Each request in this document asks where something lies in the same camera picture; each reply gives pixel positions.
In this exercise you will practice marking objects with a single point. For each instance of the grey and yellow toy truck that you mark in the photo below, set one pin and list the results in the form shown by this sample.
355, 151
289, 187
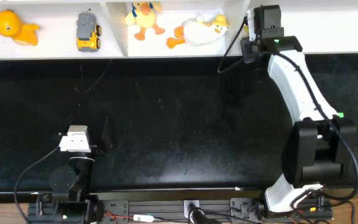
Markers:
87, 32

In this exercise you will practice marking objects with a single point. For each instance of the orange dinosaur toy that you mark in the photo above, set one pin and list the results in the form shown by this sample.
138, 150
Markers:
12, 28

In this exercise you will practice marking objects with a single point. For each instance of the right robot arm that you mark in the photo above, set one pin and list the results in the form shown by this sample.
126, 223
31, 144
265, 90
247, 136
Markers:
294, 87

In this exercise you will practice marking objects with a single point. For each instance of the white plush duck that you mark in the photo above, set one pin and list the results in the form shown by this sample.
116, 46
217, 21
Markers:
200, 32

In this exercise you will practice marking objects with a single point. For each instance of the mounting rail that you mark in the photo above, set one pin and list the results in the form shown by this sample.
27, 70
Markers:
172, 207

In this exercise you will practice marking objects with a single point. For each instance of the yellow plush duck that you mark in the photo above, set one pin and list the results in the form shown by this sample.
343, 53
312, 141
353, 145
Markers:
145, 18

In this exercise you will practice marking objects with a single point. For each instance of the white shelf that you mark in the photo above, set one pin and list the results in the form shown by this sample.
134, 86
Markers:
337, 31

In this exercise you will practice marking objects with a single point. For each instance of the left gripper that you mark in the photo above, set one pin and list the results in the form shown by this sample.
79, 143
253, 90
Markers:
98, 150

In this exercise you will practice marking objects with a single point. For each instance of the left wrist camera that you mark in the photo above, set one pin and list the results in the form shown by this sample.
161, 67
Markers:
76, 140

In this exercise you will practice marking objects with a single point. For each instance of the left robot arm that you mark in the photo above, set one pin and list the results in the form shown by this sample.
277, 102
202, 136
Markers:
73, 180

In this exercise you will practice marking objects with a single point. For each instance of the yellow rattle drum toy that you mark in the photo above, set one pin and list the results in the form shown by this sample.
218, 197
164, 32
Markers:
246, 29

